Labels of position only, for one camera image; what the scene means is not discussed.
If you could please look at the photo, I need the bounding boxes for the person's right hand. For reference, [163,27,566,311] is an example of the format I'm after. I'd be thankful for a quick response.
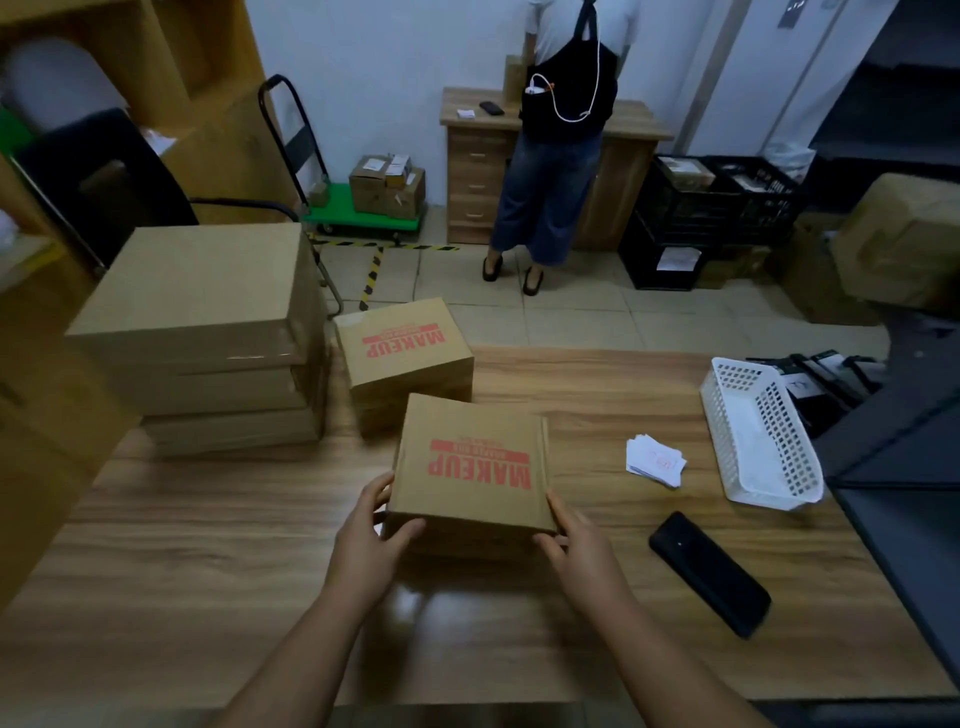
[533,491,635,616]

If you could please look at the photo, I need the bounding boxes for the person's left hand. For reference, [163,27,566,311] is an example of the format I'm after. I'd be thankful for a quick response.
[323,470,427,609]

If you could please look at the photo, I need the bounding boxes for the black handheld scanner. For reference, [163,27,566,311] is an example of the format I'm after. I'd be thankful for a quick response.
[648,512,774,640]

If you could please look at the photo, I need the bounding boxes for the stack of white stickers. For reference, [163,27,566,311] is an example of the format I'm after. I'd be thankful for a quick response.
[626,433,688,490]

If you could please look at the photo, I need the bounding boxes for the red printed cardboard box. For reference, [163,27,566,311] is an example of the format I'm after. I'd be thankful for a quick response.
[382,393,560,560]

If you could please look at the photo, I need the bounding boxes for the red striped cardboard box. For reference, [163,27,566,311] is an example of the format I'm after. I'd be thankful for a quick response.
[333,297,475,438]

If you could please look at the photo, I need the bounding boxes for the person's right forearm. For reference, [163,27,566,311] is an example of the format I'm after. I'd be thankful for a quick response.
[590,592,774,728]

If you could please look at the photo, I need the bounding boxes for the person's left forearm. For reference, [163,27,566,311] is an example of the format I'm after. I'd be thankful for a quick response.
[213,584,376,728]

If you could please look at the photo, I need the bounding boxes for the medium taped cardboard box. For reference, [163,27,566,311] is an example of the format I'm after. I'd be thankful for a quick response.
[350,168,427,220]

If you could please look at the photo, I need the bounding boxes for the stack of large cardboard boxes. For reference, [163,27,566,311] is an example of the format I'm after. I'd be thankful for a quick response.
[0,0,298,609]

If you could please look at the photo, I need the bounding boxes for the pile of translucent backing papers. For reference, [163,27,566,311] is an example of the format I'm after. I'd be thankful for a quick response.
[719,393,796,496]

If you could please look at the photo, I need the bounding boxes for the white perforated plastic tray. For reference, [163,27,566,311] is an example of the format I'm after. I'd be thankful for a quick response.
[699,356,825,513]

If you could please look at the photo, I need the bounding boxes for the black scanners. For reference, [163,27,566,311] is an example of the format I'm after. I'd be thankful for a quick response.
[779,371,849,436]

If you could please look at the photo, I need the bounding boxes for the black plastic crates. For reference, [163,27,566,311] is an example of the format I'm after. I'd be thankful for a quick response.
[618,213,706,292]

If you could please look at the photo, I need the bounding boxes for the black flat device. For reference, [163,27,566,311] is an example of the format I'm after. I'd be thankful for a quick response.
[794,352,864,406]
[843,356,886,391]
[821,352,875,393]

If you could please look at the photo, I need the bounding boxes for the dark metal shelf rack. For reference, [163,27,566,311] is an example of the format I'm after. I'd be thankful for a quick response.
[809,0,960,211]
[813,322,960,691]

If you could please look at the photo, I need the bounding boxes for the green platform trolley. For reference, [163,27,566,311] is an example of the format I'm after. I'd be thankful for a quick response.
[258,73,427,241]

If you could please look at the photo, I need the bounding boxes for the black plastic crate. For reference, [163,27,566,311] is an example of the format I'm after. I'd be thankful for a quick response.
[704,155,804,245]
[637,155,740,245]

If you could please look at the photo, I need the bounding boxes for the wooden drawer desk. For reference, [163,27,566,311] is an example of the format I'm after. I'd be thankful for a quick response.
[440,86,674,253]

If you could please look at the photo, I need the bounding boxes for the flat brown parcel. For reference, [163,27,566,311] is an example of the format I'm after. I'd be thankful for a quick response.
[0,233,67,294]

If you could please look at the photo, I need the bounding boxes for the white plastic bag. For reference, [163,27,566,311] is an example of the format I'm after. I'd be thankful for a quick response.
[764,142,817,181]

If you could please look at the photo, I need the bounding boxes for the black office chair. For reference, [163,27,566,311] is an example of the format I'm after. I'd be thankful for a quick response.
[13,108,346,316]

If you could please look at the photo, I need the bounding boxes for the white standing air conditioner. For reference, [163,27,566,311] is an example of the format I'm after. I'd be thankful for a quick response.
[686,0,898,159]

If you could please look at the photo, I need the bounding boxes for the small green packet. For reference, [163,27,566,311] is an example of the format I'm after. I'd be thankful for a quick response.
[0,104,35,155]

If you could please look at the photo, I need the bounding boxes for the grey soft parcel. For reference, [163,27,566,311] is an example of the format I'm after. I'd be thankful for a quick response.
[3,37,125,133]

